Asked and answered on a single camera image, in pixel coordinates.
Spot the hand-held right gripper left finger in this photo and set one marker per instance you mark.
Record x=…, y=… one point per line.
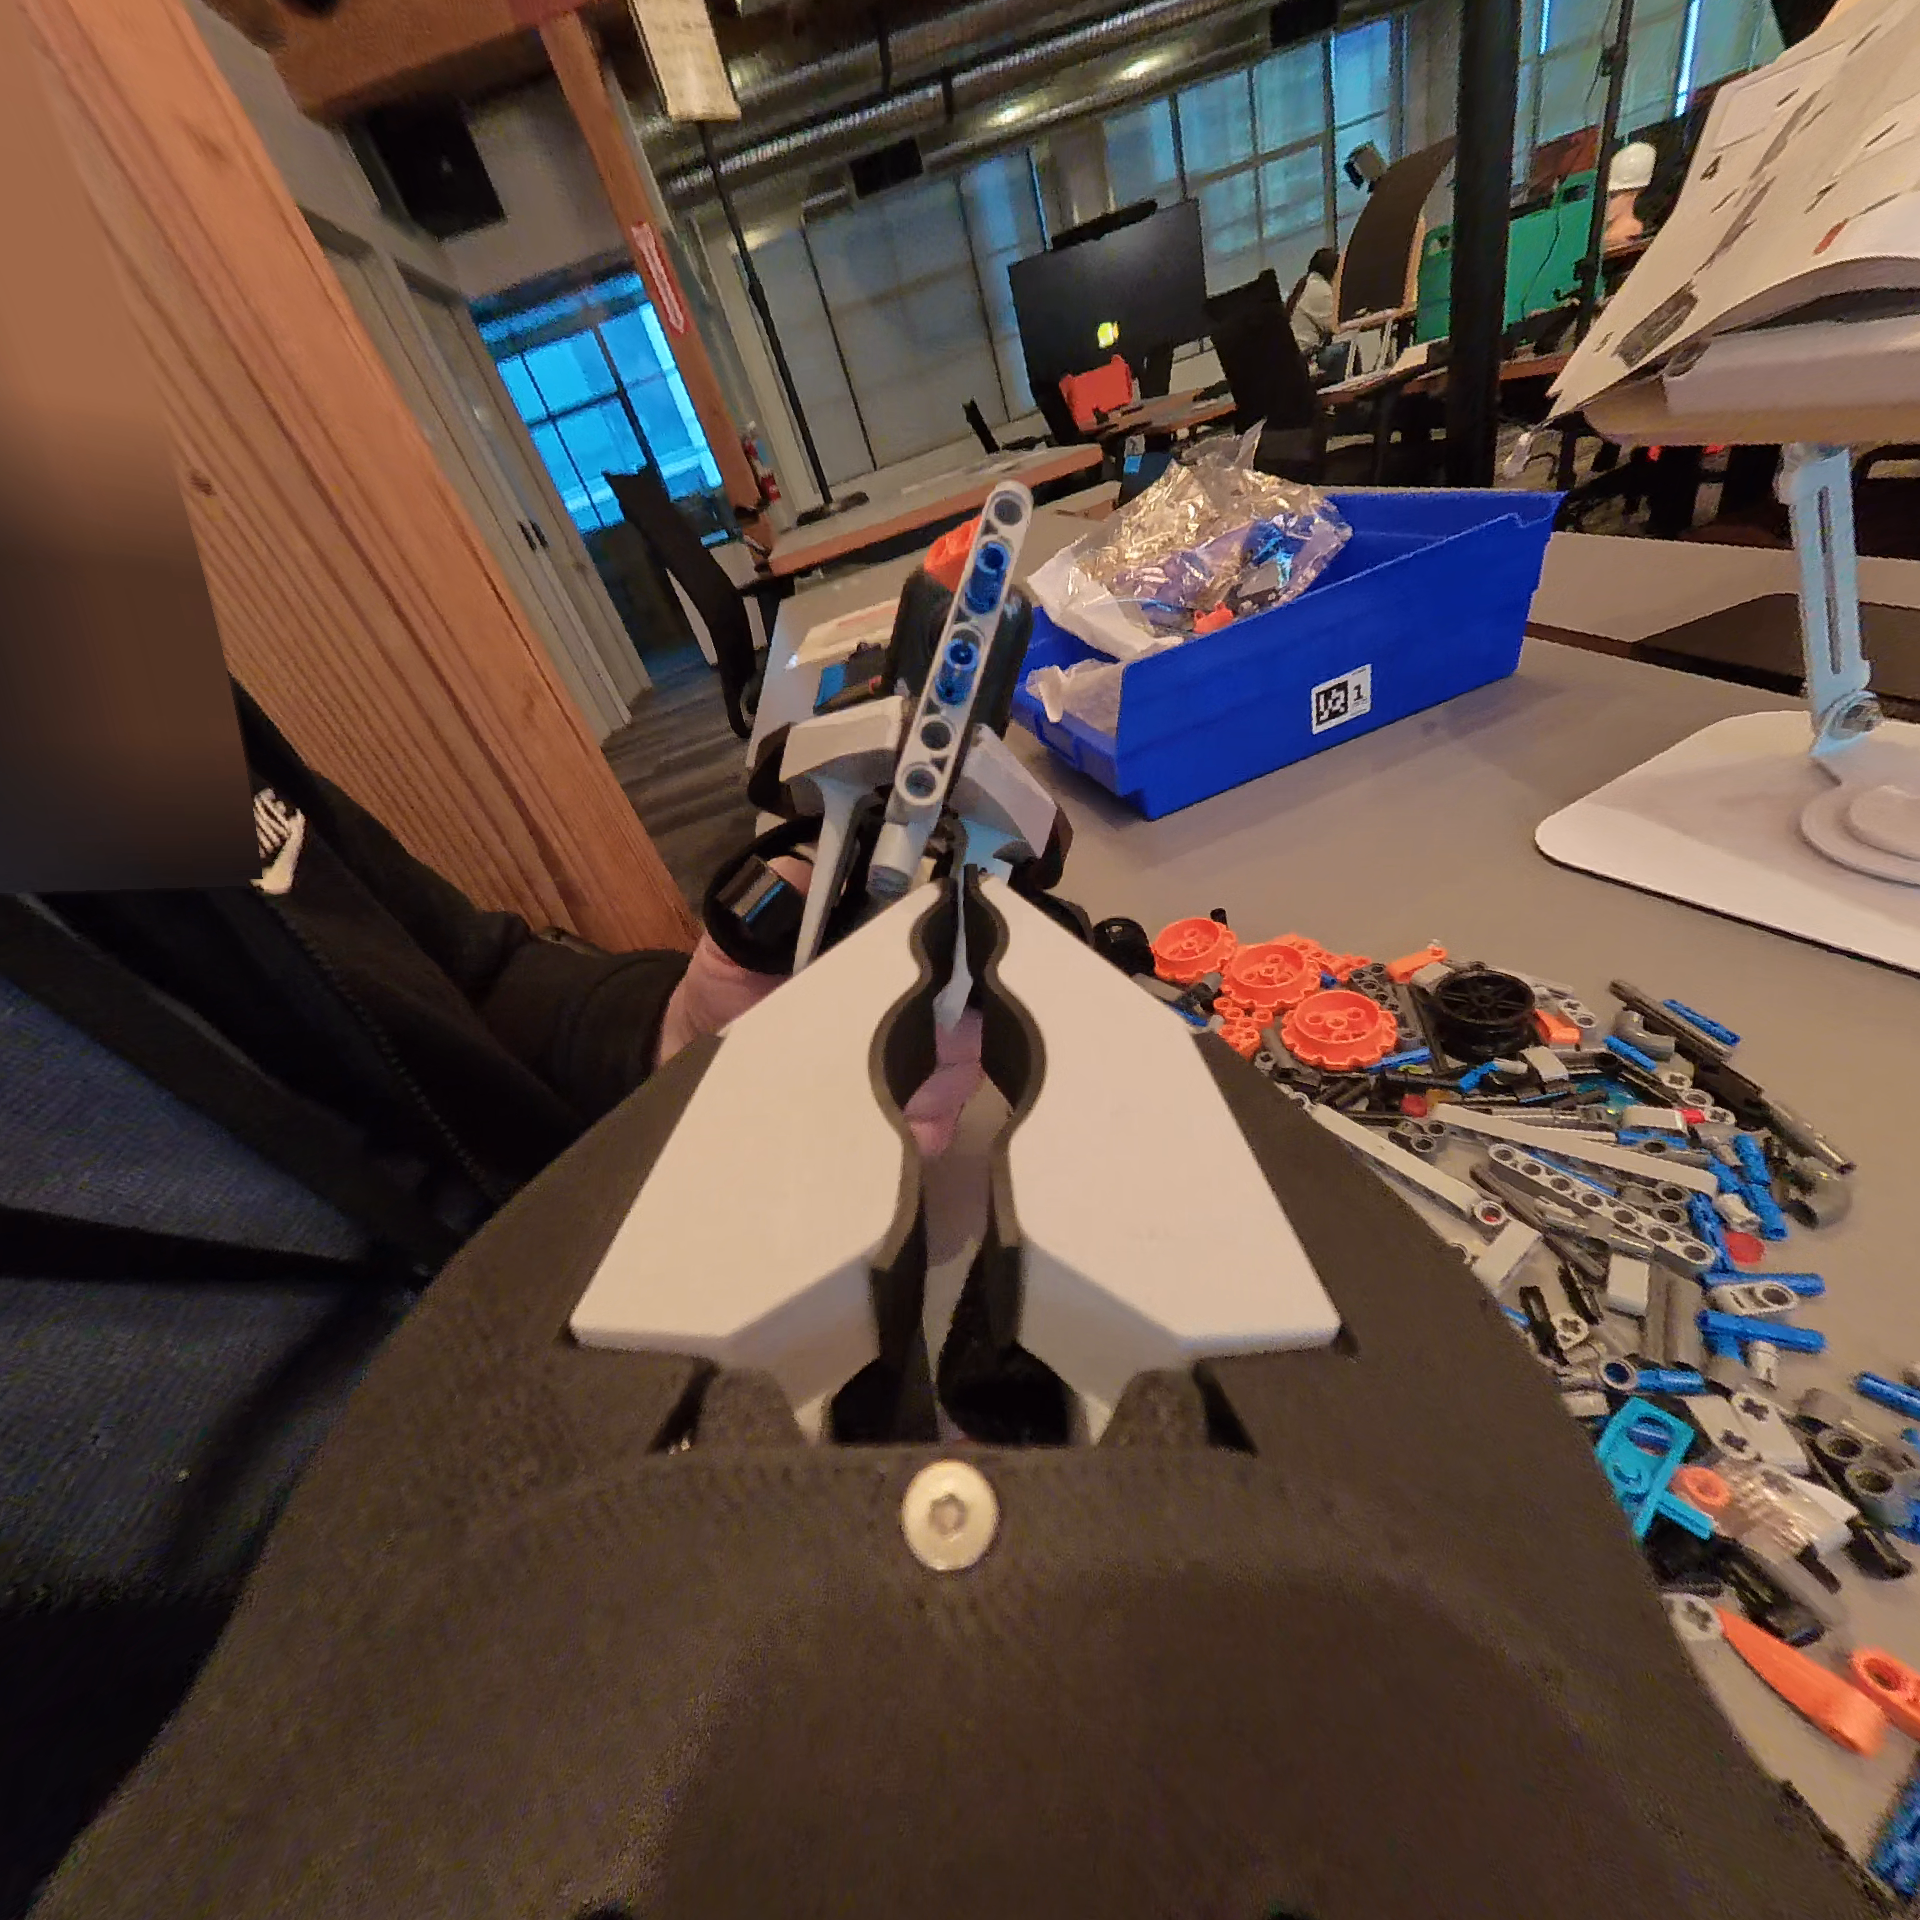
x=734, y=1198

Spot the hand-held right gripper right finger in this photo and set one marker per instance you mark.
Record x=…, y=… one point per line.
x=1171, y=1198

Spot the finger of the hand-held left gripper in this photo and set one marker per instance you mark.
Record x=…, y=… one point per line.
x=840, y=761
x=1005, y=793

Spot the small blue pin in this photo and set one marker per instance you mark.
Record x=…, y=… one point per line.
x=983, y=567
x=955, y=667

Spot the grey perforated thin beam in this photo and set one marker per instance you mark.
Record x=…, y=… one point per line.
x=962, y=720

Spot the orange connector piece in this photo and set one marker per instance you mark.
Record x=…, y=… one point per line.
x=945, y=554

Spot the person's left forearm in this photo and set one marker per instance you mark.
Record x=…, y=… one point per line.
x=568, y=1004

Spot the person's left hand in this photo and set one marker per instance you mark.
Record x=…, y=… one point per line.
x=702, y=990

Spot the white paper sheet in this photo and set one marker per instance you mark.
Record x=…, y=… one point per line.
x=852, y=626

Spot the red fire extinguisher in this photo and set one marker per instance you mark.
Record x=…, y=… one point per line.
x=771, y=467

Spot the black office chair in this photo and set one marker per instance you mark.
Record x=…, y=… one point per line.
x=685, y=583
x=1270, y=361

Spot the orange gear wheel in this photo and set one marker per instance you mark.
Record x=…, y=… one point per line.
x=1279, y=973
x=1330, y=1023
x=1192, y=952

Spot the clear plastic bag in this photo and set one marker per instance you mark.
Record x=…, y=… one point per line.
x=1197, y=554

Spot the orange chair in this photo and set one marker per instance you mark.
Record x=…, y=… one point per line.
x=1093, y=394

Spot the black spoked wheel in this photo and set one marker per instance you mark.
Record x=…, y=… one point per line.
x=1476, y=1011

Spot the blue storage bin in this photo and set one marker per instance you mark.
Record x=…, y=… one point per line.
x=1349, y=663

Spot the pile of building pieces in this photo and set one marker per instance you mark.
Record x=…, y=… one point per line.
x=1575, y=1188

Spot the black monitor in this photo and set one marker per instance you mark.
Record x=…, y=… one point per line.
x=1113, y=292

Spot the wooden pillar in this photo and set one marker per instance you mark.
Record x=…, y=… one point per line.
x=376, y=531

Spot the light blue separator tool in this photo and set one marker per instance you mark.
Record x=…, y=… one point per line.
x=1648, y=1470

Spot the blue shirt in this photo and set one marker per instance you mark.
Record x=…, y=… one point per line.
x=156, y=1198

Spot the hanging light panel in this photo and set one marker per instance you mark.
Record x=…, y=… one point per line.
x=685, y=59

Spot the black metal pole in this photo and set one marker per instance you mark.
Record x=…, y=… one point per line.
x=1482, y=228

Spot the white book stand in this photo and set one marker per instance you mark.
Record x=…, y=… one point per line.
x=1799, y=775

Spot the orange fin piece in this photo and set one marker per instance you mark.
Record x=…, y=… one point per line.
x=1799, y=1683

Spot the orange short beam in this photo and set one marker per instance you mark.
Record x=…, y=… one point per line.
x=1893, y=1675

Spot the instruction booklet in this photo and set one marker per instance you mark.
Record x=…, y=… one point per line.
x=1773, y=180

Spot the silver ventilation duct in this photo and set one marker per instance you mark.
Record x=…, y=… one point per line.
x=979, y=87

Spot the black wall speaker box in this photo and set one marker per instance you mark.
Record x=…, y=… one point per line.
x=436, y=165

